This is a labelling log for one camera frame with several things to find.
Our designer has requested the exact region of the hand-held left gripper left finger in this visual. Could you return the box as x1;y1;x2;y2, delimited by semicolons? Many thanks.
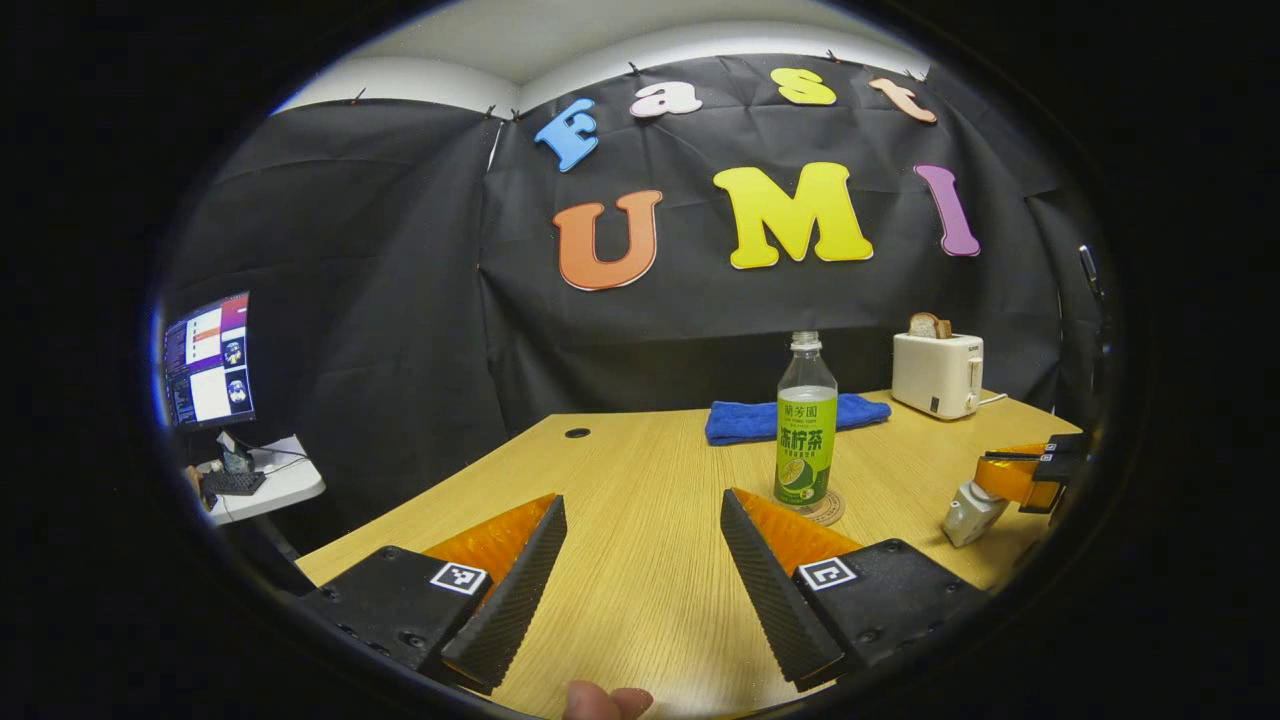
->
300;493;569;696

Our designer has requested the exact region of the blue towel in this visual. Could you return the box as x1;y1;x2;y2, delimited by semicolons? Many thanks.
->
705;393;894;448

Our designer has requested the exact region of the green label water bottle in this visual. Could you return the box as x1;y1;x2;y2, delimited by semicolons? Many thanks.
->
773;331;840;509

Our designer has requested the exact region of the white toaster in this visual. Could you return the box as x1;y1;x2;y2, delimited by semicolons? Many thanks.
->
890;332;986;421

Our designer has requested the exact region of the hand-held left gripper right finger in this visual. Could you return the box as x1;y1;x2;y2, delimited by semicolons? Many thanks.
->
719;487;992;694

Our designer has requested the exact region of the black keyboard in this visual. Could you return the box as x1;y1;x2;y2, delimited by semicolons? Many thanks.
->
200;470;268;498

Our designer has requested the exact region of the computer monitor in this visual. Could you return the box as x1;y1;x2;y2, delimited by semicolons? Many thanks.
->
160;291;257;433

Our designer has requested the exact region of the white side table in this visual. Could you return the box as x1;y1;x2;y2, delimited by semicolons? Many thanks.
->
194;434;327;527

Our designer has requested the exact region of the round cork coaster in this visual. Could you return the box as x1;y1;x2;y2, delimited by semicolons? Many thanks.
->
795;488;847;528

